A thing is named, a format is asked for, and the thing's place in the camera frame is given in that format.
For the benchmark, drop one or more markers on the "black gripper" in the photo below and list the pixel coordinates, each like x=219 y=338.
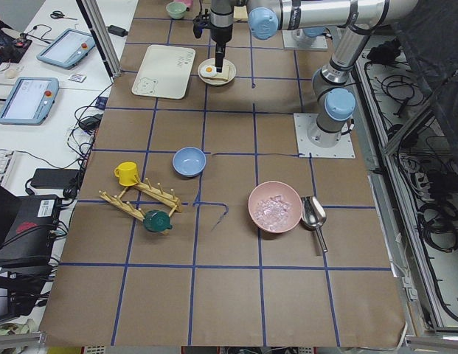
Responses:
x=221 y=31

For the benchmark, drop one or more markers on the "white bread slice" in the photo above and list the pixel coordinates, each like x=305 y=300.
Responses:
x=226 y=71

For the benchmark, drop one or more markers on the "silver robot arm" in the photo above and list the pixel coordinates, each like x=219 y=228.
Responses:
x=359 y=19

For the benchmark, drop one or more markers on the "bread slice on plate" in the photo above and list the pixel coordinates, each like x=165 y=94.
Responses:
x=220 y=78

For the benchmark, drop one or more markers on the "cream round plate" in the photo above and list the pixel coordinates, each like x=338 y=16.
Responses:
x=211 y=61

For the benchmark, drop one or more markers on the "fried egg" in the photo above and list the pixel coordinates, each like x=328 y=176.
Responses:
x=208 y=71

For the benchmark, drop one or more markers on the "cream bear tray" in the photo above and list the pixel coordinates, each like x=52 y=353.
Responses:
x=164 y=72

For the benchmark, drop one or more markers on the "wooden cutting board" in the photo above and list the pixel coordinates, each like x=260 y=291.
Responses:
x=240 y=13

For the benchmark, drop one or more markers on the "green bowl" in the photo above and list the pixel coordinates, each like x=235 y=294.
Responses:
x=176 y=9

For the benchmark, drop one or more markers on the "blue bowl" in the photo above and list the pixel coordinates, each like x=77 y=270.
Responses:
x=189 y=161

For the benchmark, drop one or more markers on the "black power adapter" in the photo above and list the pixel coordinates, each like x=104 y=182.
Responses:
x=118 y=31

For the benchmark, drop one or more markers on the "yellow mug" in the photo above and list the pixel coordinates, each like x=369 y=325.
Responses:
x=127 y=174

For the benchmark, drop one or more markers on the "wooden dish rack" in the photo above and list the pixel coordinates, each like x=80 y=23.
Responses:
x=152 y=194

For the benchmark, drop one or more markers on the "pink bowl with ice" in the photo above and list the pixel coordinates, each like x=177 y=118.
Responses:
x=275 y=207

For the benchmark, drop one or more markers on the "upper teach pendant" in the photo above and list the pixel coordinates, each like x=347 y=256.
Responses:
x=68 y=49

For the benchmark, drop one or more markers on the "teach pendant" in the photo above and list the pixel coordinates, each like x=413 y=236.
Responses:
x=68 y=49
x=29 y=101

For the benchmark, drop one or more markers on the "dark green mug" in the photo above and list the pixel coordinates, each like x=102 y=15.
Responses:
x=157 y=221

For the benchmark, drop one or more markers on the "metal scoop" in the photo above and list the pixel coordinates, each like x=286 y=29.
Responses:
x=313 y=217

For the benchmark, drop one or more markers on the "lower teach pendant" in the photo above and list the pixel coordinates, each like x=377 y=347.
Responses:
x=29 y=101

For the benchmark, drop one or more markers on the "white keyboard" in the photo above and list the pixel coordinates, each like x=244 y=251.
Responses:
x=7 y=160

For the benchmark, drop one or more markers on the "black laptop computer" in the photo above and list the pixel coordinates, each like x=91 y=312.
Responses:
x=26 y=227

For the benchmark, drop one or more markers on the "aluminium frame post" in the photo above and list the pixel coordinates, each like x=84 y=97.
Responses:
x=96 y=25

